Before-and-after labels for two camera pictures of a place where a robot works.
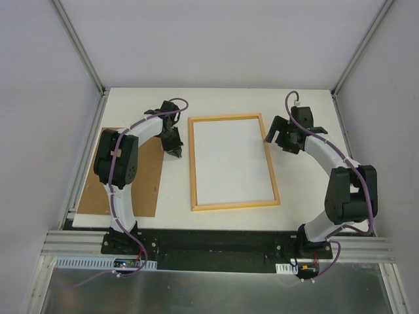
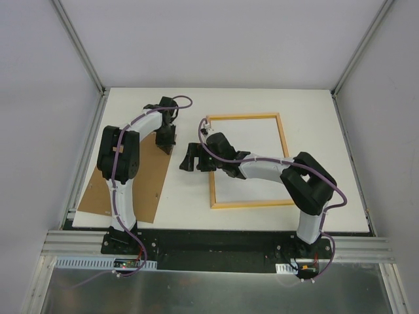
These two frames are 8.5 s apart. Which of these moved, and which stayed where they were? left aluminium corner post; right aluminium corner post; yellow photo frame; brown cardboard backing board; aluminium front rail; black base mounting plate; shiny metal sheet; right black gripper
Moved: right black gripper; yellow photo frame; brown cardboard backing board
Stayed: aluminium front rail; right aluminium corner post; black base mounting plate; left aluminium corner post; shiny metal sheet
